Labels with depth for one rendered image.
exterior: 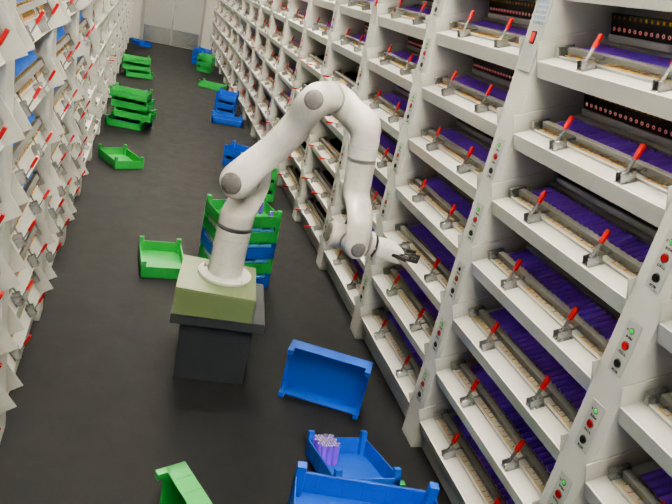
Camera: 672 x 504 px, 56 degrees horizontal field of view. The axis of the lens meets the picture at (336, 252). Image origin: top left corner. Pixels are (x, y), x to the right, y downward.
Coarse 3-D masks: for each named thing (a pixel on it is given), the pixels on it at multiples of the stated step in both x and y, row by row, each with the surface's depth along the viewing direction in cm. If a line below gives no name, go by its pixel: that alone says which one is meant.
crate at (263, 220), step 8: (208, 200) 291; (216, 200) 295; (224, 200) 296; (264, 200) 305; (208, 208) 290; (216, 208) 296; (264, 208) 307; (272, 208) 300; (216, 216) 281; (256, 216) 286; (264, 216) 288; (272, 216) 290; (280, 216) 292; (256, 224) 287; (264, 224) 289; (272, 224) 291
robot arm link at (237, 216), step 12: (264, 180) 212; (264, 192) 217; (228, 204) 215; (240, 204) 215; (252, 204) 216; (228, 216) 211; (240, 216) 211; (252, 216) 214; (228, 228) 212; (240, 228) 212
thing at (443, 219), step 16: (400, 176) 251; (416, 176) 253; (432, 176) 255; (400, 192) 248; (416, 192) 244; (432, 192) 237; (448, 192) 236; (464, 192) 233; (416, 208) 232; (432, 208) 230; (448, 208) 222; (464, 208) 221; (432, 224) 219; (448, 224) 213; (464, 224) 211; (448, 240) 207
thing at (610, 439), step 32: (640, 288) 128; (640, 320) 127; (608, 352) 135; (640, 352) 126; (608, 384) 134; (576, 416) 142; (608, 416) 133; (576, 448) 141; (608, 448) 135; (576, 480) 140
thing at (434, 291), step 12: (408, 216) 260; (384, 228) 259; (396, 228) 258; (396, 240) 252; (408, 240) 251; (420, 252) 241; (408, 264) 234; (420, 264) 232; (420, 276) 225; (432, 288) 216; (444, 288) 215; (432, 300) 215
